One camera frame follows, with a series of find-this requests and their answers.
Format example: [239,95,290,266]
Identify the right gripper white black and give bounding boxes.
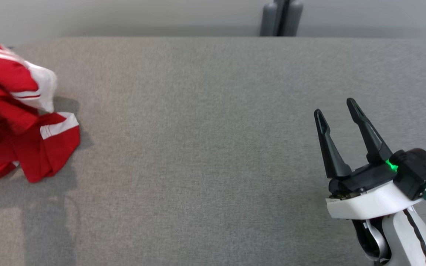
[314,98,422,220]

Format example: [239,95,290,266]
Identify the red and white garment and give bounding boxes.
[0,34,81,183]

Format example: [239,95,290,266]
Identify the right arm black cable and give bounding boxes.
[403,209,426,266]

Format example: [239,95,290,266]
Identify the grey stand post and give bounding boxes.
[260,0,304,37]

